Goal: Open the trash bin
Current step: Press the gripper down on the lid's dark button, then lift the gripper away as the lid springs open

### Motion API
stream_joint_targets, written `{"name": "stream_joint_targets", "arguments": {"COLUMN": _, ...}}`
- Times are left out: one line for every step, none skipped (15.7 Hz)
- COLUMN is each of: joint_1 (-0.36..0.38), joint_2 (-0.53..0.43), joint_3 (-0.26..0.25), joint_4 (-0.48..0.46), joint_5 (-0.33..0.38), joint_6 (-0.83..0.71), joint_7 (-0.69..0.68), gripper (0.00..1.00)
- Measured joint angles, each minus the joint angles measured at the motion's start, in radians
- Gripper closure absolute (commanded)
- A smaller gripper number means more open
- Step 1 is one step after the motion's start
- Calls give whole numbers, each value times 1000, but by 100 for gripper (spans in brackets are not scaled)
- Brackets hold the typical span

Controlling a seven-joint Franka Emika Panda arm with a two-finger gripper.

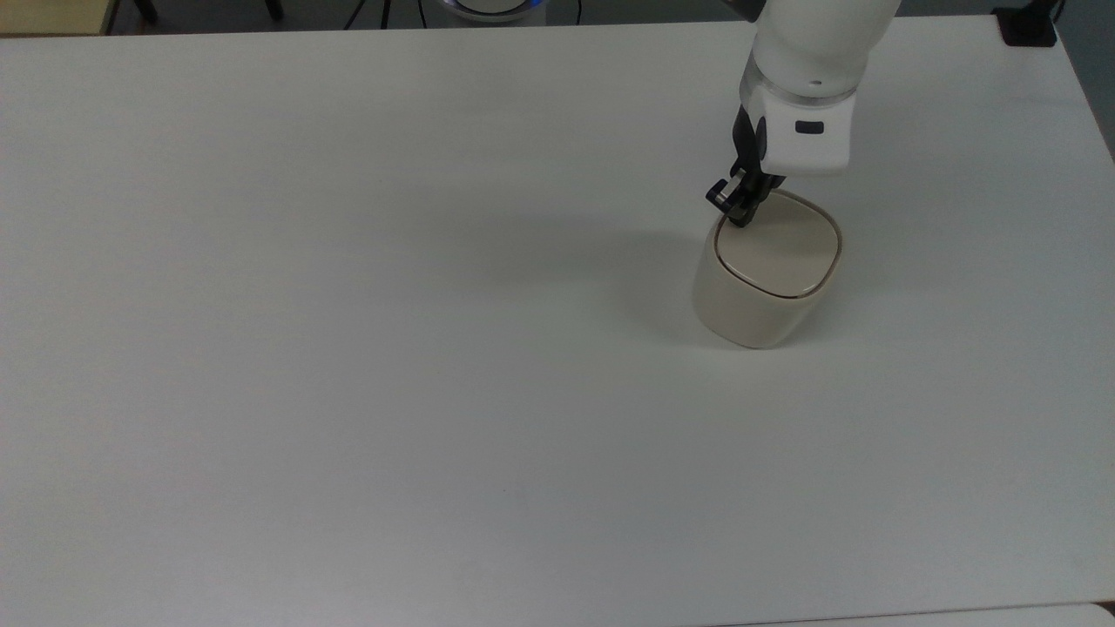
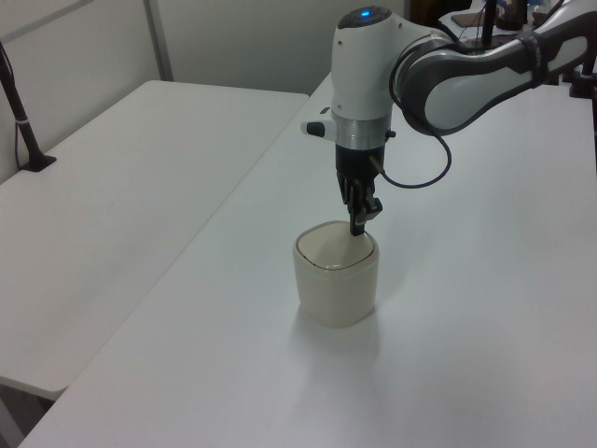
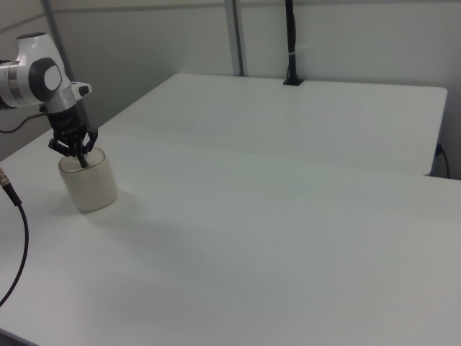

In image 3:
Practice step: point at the beige trash bin with lid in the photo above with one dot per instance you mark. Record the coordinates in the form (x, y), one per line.
(91, 187)

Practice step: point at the black pole with clamp base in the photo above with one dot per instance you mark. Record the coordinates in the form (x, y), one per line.
(292, 36)

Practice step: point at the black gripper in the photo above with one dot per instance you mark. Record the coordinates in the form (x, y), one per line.
(65, 120)

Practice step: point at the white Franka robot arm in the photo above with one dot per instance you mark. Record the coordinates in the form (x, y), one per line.
(32, 79)

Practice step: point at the white zip tie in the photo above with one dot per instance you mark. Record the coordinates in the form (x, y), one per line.
(300, 49)

